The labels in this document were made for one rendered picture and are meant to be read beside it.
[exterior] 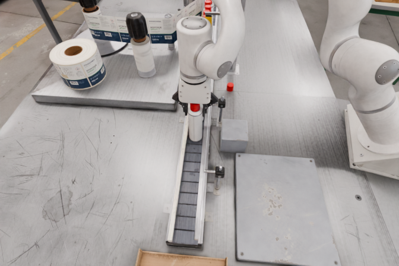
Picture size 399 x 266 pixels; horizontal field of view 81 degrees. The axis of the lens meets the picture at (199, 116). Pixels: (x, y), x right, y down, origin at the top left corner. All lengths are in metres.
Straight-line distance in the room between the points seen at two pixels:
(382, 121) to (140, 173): 0.84
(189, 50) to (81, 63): 0.65
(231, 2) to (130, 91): 0.71
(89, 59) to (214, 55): 0.72
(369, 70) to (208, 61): 0.41
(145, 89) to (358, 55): 0.82
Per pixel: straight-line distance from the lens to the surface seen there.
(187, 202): 0.81
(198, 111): 0.78
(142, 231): 0.85
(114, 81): 1.21
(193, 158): 0.87
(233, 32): 0.54
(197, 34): 0.56
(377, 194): 1.08
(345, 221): 0.97
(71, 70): 1.16
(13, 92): 2.98
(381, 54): 0.74
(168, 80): 1.15
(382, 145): 1.05
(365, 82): 0.75
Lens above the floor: 1.64
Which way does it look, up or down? 51 degrees down
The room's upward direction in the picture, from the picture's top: straight up
